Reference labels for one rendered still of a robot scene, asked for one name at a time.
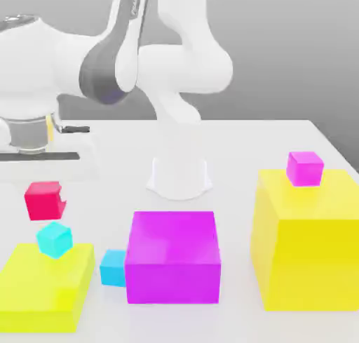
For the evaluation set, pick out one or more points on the large yellow box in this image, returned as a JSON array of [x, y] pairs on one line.
[[308, 250]]

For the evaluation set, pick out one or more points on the small red cube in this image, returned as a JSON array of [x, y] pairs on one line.
[[42, 202]]

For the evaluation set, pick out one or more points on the small magenta cube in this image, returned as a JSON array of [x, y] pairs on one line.
[[304, 170]]

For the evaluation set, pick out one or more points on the large magenta box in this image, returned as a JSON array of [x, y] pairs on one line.
[[172, 264]]

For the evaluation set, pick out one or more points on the large lime box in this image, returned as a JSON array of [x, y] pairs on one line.
[[36, 289]]

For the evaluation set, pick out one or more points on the small turquoise cube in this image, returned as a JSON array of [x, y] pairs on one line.
[[54, 240]]

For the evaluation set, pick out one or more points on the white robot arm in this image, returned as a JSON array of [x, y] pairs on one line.
[[190, 68]]

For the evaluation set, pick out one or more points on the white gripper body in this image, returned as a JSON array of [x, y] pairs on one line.
[[42, 156]]

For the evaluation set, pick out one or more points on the small blue cube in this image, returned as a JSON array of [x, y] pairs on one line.
[[112, 268]]

